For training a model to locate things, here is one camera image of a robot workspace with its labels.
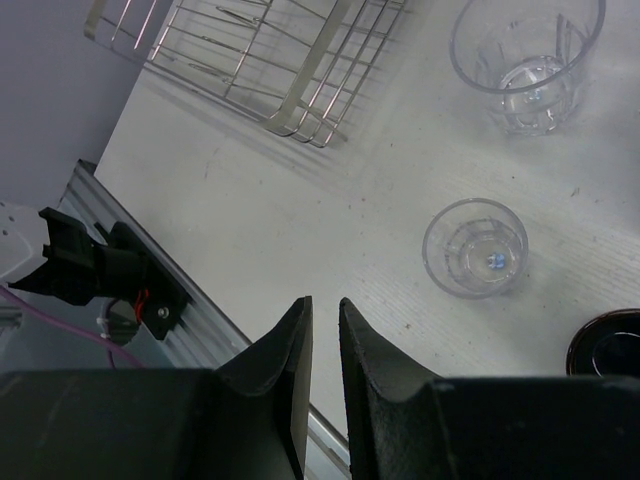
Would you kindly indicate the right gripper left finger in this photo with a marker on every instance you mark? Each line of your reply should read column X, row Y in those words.
column 247, row 419

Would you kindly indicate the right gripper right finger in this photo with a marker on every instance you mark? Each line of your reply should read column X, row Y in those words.
column 404, row 422

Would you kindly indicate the clear glass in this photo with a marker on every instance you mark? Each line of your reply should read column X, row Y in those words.
column 526, row 60
column 475, row 248

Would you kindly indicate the small blue cup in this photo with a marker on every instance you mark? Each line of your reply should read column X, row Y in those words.
column 608, row 345

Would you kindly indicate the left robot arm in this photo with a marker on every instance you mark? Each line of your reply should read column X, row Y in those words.
column 24, row 233

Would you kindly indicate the aluminium front rail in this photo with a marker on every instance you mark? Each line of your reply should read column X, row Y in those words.
column 204, row 335

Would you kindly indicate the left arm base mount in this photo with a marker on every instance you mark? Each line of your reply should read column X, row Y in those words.
column 79, row 269

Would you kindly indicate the metal wire dish rack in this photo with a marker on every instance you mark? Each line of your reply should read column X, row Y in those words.
column 298, row 69

